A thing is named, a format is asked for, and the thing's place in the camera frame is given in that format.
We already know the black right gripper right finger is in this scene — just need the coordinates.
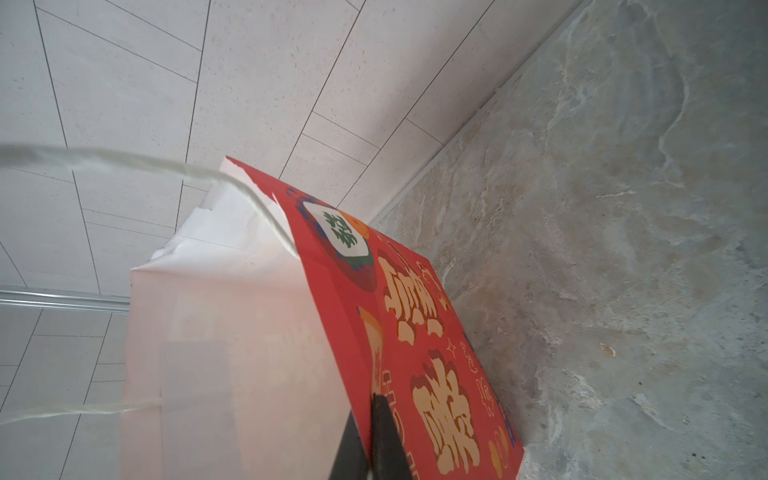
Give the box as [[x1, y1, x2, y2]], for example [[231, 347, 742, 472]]
[[371, 394, 412, 480]]

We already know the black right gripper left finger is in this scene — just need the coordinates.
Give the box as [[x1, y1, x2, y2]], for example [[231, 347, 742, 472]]
[[329, 412, 369, 480]]

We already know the red paper gift bag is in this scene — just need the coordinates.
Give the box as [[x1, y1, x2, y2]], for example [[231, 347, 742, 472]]
[[1, 144, 524, 479]]

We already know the aluminium corner post right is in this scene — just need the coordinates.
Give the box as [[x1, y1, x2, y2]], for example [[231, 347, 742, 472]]
[[1, 287, 130, 313]]

